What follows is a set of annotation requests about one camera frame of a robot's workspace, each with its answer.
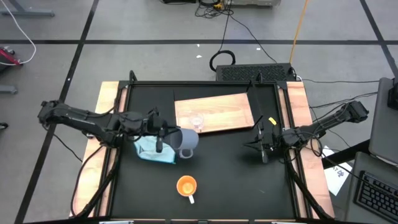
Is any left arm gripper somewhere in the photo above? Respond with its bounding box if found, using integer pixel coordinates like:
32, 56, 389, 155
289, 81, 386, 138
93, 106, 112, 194
146, 108, 182, 153

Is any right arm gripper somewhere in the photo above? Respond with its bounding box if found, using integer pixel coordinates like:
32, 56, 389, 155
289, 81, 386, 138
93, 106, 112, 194
244, 116, 282, 164

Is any grey mug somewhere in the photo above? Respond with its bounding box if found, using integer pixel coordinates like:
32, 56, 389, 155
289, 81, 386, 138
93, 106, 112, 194
169, 126, 200, 160

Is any small clear glass cup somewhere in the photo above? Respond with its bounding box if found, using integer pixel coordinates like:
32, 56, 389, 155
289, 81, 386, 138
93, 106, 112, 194
188, 112, 205, 133

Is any yellow white striped mug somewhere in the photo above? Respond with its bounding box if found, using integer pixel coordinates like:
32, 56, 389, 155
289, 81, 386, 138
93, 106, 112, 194
176, 175, 198, 205

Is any light blue cloth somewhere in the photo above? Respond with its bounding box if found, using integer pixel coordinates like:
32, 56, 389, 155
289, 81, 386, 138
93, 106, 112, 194
133, 135, 177, 165

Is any wooden cutting board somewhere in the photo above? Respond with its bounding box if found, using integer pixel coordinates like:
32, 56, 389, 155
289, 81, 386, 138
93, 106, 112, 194
172, 91, 256, 135

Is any wooden table side board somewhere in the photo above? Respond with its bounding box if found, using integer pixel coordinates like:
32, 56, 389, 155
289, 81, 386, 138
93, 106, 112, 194
70, 81, 129, 217
278, 81, 336, 218

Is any black grid panel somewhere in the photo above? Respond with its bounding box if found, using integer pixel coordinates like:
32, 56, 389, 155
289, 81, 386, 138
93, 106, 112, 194
215, 63, 296, 83

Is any white paper sheet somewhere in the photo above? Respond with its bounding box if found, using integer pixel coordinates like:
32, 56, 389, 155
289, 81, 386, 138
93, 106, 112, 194
322, 146, 354, 197

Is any grey laptop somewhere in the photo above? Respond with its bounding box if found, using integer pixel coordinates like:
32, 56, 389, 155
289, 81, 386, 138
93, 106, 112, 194
368, 77, 398, 166

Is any black keyboard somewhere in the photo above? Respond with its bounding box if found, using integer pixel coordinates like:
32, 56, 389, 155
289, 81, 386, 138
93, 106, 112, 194
354, 170, 398, 223

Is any red cart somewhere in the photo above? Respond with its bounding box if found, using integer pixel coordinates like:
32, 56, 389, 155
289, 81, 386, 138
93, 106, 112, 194
0, 46, 23, 67

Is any grey desk foot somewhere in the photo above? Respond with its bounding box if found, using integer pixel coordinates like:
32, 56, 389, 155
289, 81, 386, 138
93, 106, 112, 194
0, 0, 56, 18

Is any black table frame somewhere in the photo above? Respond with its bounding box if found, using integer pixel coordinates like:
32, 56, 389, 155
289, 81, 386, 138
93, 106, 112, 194
70, 70, 336, 224

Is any coiled black cable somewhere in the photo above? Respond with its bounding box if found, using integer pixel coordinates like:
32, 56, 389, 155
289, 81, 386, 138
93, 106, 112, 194
209, 49, 236, 73

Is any long black floor cable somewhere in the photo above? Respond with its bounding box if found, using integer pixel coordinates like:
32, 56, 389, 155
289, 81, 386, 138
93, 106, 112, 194
229, 14, 278, 64

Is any orange cable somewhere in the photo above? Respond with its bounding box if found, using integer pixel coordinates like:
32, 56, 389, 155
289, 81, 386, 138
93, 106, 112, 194
289, 0, 310, 65

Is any tangled black cable bundle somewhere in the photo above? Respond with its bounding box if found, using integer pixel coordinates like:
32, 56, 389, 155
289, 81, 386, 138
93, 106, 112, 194
194, 0, 234, 19

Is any white cable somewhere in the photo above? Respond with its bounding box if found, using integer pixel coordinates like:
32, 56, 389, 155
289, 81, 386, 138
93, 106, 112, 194
0, 0, 37, 67

